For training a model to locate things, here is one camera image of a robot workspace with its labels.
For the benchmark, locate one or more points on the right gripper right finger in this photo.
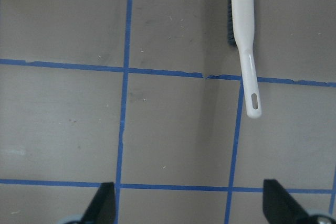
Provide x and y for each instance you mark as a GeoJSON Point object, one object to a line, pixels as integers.
{"type": "Point", "coordinates": [279, 206]}

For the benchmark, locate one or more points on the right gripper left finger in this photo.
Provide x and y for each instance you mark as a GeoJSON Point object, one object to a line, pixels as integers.
{"type": "Point", "coordinates": [102, 208]}

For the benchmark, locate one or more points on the white hand brush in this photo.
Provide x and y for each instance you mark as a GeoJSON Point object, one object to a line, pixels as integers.
{"type": "Point", "coordinates": [241, 32]}

